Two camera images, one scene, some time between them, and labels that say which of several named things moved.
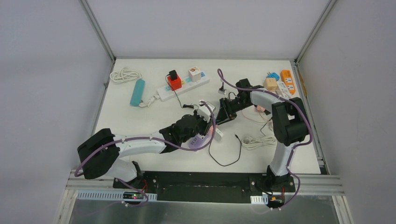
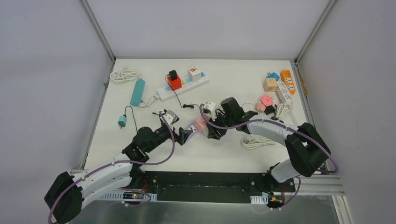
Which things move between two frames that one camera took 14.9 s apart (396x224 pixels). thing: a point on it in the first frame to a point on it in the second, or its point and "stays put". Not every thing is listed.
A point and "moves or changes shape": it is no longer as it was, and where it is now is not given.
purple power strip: x=200 y=141 moves or changes shape
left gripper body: x=203 y=122 to x=179 y=135
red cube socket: x=175 y=84 stays put
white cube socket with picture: x=194 y=73 stays put
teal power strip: x=137 y=94 stays put
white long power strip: x=166 y=93 stays put
